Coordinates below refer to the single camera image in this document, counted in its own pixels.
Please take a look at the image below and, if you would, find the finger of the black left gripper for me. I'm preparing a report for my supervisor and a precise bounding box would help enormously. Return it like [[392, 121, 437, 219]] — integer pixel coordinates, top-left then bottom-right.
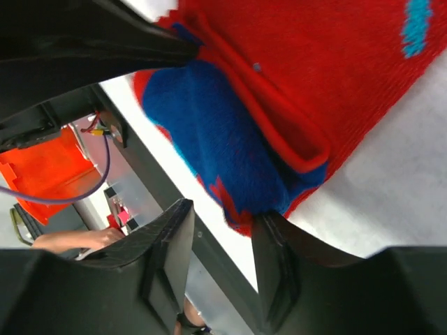
[[87, 1, 198, 84]]

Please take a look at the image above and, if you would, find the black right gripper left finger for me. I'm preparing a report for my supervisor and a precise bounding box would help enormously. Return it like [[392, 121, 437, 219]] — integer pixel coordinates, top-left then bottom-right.
[[81, 199, 195, 332]]

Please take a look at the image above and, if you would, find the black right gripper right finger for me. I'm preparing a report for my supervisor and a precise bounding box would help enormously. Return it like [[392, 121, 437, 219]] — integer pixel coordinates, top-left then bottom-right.
[[251, 211, 360, 332]]

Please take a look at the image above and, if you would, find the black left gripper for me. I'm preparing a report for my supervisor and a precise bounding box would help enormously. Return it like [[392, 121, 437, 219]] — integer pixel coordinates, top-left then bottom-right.
[[1, 1, 129, 149]]

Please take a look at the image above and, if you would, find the red blue patterned towel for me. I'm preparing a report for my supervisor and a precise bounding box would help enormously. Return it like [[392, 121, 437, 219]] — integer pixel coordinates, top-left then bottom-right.
[[133, 1, 446, 236]]

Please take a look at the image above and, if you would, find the person's bare hand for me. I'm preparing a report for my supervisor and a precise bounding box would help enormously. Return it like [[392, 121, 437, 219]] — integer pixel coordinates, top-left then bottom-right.
[[32, 228, 125, 254]]

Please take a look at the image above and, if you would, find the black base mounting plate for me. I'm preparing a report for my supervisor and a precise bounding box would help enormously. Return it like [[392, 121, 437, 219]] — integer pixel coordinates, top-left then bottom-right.
[[91, 84, 263, 334]]

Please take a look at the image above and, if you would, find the orange plastic box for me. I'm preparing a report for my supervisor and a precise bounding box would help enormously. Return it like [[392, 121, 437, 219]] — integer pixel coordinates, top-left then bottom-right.
[[0, 124, 105, 225]]

